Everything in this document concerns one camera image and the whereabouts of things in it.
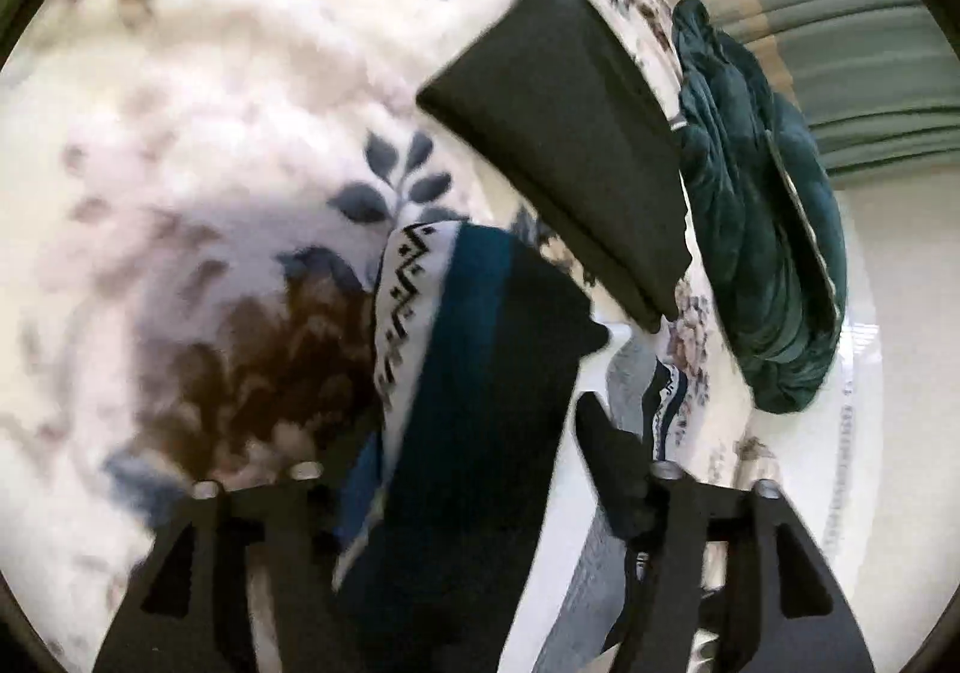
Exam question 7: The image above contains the floral plaid bed blanket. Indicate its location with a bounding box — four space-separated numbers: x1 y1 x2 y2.
0 0 783 673

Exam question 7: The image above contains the green striped right curtain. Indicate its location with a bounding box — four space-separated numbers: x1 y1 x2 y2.
719 0 960 184

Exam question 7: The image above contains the striped navy grey sweater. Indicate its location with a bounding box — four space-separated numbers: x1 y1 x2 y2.
338 221 686 671

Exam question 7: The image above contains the folded black garment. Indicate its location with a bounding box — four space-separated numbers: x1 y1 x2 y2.
416 0 692 332

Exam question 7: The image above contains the white bed headboard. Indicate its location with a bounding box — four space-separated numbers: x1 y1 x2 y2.
748 311 884 618

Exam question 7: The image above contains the dark teal velvet pillow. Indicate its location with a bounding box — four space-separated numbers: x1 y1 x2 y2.
771 93 848 374

